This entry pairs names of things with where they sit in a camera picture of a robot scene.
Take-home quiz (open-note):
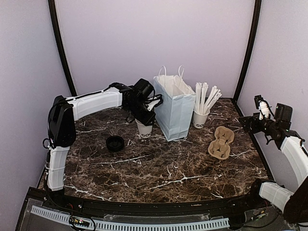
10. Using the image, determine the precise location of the black plastic cup lid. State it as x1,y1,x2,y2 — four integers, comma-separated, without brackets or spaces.
106,135,124,152

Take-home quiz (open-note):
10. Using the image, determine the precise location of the left black frame post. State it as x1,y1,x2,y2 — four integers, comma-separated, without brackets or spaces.
48,0,77,96

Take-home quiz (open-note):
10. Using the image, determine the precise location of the grey slotted cable duct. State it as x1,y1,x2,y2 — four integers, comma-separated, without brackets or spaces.
31,205,230,231

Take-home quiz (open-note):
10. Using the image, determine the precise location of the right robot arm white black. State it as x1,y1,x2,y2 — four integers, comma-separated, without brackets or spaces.
239,100,308,226

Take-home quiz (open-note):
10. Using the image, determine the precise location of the black frame post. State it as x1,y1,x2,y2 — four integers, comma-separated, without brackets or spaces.
233,0,262,104
48,0,77,96

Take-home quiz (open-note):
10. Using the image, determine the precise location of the white paper takeout bag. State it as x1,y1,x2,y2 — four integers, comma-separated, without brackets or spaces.
154,65,196,141

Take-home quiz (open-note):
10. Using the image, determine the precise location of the brown cardboard cup carrier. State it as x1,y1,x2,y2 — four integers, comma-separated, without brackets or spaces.
208,126,235,160

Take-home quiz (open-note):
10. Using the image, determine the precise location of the right black frame post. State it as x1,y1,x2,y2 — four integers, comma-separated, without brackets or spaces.
233,0,262,104

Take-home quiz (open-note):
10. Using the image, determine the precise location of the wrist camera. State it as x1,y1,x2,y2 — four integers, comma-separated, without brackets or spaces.
254,95,270,120
144,94,163,111

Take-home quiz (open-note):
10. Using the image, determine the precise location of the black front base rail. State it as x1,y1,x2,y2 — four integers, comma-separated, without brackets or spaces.
14,186,301,231

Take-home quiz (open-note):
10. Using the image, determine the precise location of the white wrapped straws bundle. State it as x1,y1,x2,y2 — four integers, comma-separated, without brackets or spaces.
194,82,222,115

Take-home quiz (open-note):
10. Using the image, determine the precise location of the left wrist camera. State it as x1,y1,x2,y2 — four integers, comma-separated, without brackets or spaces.
144,94,163,111

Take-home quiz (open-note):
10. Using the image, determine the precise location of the white paper straw holder cup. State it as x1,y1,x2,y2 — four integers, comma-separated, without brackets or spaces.
193,110,210,129

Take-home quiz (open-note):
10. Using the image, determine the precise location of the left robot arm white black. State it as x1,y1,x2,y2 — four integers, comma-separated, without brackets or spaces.
47,78,163,210

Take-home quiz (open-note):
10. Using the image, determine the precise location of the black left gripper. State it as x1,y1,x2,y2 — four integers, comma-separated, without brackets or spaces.
127,100,157,126

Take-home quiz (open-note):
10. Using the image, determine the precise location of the white paper coffee cup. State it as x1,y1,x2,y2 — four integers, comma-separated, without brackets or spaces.
135,120,153,139

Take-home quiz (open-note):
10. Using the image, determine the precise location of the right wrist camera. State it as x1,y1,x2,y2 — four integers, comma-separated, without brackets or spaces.
254,95,270,120

